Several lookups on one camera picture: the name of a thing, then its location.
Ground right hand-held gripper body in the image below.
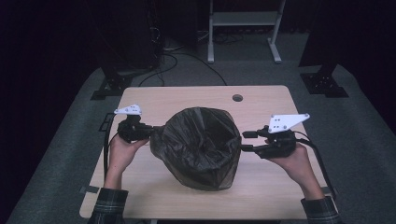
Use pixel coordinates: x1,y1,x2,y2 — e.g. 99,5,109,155
256,113,311,160

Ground grey tape strip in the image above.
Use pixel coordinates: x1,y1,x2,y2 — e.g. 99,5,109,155
321,186,339,196
78,185,101,194

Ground person's left hand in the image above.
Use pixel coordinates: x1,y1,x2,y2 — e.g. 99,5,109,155
105,135,150,179

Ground black stand base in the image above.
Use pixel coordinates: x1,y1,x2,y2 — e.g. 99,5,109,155
299,63,349,99
90,66,138,101

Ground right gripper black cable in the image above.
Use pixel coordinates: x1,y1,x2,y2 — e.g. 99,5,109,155
293,130,338,200

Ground black garbage bag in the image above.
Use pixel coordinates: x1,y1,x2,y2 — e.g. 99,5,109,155
149,106,243,191

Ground white metal stand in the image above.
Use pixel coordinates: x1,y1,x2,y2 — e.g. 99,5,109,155
207,0,287,64

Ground looped black floor cable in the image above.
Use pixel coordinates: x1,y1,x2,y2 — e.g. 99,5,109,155
138,54,179,88

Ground person's right hand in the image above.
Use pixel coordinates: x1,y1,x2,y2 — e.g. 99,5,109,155
266,143,322,196

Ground dark equipment cabinet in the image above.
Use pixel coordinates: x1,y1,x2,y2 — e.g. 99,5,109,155
102,0,163,71

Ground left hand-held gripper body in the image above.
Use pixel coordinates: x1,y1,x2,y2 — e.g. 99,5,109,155
113,105,154,145

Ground black cable bundle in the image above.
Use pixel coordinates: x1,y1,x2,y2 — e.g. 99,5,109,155
214,32,246,45

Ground long black floor cable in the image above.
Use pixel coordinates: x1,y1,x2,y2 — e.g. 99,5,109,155
167,51,228,87

